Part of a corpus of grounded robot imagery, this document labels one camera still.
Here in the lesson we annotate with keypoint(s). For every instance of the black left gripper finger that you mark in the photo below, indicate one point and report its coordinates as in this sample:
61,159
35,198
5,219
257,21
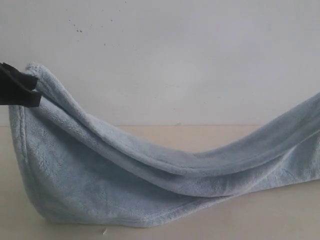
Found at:
19,91
17,77

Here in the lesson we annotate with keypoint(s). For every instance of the light blue fluffy towel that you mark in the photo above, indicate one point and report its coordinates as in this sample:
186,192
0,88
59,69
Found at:
78,169

